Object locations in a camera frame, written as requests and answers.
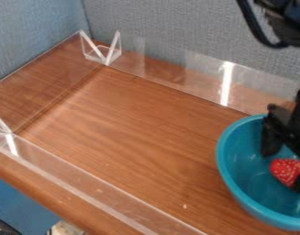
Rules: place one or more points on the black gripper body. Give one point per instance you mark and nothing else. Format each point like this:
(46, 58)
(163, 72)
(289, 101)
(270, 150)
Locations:
(289, 119)

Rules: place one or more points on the red strawberry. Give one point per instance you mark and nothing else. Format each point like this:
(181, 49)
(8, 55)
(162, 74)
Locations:
(286, 170)

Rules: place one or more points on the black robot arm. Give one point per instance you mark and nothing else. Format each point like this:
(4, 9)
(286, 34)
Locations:
(283, 17)

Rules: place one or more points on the blue plastic bowl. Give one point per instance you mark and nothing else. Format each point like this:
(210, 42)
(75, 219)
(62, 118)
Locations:
(261, 194)

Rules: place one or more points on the clear acrylic back barrier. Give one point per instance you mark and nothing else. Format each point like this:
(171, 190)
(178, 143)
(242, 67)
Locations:
(223, 82)

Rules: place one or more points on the clear acrylic barrier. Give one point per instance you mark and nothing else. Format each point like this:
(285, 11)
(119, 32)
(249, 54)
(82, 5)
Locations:
(223, 82)
(32, 164)

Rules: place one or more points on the clear acrylic front barrier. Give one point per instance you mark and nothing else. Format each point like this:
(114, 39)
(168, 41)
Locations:
(32, 164)

